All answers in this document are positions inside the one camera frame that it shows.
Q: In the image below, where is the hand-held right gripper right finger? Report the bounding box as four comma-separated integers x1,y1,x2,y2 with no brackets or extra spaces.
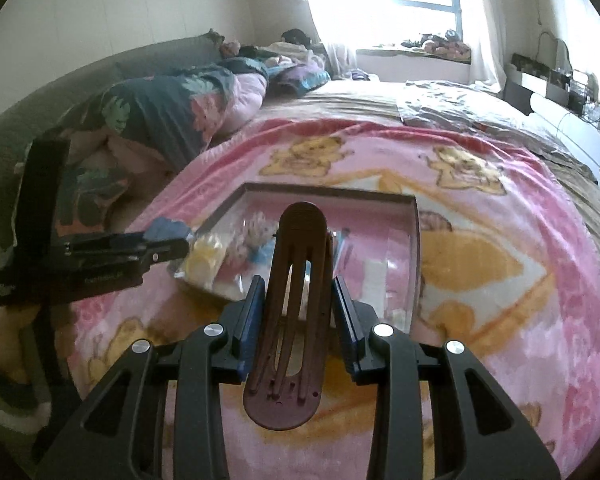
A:
332,275,563,480

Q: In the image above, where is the clear plastic sheet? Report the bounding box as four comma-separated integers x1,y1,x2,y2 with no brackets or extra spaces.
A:
396,84,557,162

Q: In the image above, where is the grey headboard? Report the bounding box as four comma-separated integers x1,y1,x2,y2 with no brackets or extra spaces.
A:
0,34,222,243

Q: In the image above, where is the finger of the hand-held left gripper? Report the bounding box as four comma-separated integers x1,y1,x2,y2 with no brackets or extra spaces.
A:
146,246,192,267
139,233,189,251

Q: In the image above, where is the person's left forearm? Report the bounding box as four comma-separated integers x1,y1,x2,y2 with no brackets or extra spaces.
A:
0,304,58,438

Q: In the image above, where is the blue card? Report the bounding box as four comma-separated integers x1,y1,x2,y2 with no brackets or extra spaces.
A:
251,244,277,267

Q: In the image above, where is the dark floral quilt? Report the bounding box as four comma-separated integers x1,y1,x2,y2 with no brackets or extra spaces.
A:
54,56,272,232

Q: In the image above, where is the clear bag of yellow hair ties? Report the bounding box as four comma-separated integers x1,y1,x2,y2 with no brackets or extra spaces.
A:
171,229,237,294

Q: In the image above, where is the shallow pink cardboard box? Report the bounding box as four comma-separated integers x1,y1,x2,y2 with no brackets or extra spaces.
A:
167,182,422,335

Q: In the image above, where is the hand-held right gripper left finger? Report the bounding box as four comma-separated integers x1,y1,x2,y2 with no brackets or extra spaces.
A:
35,275,269,480

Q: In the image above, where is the white bed footboard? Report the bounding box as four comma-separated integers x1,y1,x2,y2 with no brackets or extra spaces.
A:
526,91,600,187

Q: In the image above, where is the brown banana hair clip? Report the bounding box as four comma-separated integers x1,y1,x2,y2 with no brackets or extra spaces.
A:
241,201,334,432

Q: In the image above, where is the pink printed blanket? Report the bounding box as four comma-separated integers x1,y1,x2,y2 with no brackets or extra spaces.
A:
71,119,600,480

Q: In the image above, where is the dresser with clutter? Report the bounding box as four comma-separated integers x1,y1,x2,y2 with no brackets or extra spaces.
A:
504,51,600,127

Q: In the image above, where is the purple teal pillow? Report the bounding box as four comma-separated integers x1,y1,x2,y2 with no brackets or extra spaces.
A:
269,61,332,97

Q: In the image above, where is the polka dot bow scrunchie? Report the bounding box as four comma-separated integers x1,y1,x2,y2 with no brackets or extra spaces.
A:
229,210,277,262

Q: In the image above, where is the clutter on windowsill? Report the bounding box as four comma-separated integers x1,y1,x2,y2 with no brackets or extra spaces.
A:
399,29,474,59

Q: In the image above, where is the black item on pillow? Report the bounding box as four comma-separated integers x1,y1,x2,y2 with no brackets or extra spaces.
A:
279,28,314,47

